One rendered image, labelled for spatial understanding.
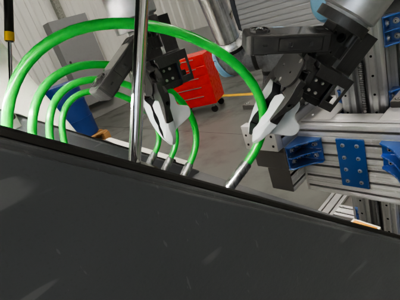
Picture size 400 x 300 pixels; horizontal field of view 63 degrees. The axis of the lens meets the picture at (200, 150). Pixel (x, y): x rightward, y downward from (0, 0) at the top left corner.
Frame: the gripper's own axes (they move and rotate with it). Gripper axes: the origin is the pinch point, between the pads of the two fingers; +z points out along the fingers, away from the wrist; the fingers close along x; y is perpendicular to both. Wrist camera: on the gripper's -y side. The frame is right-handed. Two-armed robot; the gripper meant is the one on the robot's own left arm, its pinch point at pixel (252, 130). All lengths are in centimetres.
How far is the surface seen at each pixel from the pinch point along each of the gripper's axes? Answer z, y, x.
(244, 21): 62, 224, 730
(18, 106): 28, -38, 27
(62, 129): 24.4, -27.7, 18.9
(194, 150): 15.8, -0.9, 14.7
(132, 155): -6.4, -20.5, -26.7
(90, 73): 280, -47, 621
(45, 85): 9.6, -31.3, 7.4
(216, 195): -6.9, -15.0, -28.5
